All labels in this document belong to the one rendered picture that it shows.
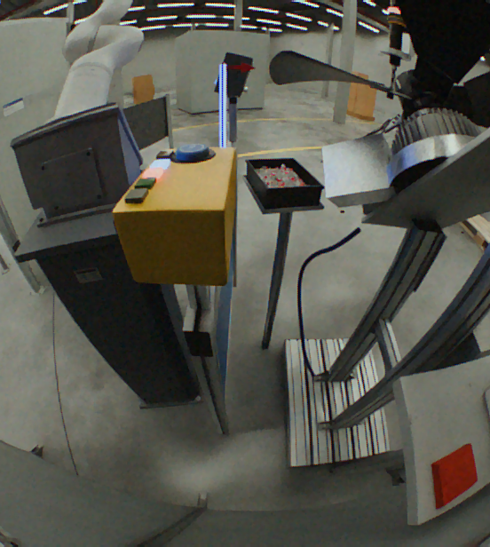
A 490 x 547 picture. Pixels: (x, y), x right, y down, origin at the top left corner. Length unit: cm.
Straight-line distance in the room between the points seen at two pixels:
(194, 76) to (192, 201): 636
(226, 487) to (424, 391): 93
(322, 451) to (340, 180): 98
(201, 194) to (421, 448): 40
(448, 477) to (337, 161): 61
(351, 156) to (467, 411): 53
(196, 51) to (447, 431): 666
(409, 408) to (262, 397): 93
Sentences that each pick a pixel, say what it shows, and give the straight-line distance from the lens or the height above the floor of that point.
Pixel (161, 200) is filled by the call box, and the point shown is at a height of 107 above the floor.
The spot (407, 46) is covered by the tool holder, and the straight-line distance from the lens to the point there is 61.
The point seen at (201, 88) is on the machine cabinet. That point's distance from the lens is 661.
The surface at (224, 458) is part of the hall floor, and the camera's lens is 118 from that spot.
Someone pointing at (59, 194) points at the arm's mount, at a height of 99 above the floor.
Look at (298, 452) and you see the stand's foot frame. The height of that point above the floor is 8.
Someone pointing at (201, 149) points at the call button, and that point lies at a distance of 31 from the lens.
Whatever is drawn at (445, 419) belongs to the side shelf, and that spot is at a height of 86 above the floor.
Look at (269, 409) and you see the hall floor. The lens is 123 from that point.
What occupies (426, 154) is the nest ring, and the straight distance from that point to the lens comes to 45.
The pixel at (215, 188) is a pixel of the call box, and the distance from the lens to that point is 24.
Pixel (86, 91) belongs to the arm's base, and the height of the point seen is 118.
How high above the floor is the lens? 118
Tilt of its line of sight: 45 degrees down
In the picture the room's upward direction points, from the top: 2 degrees clockwise
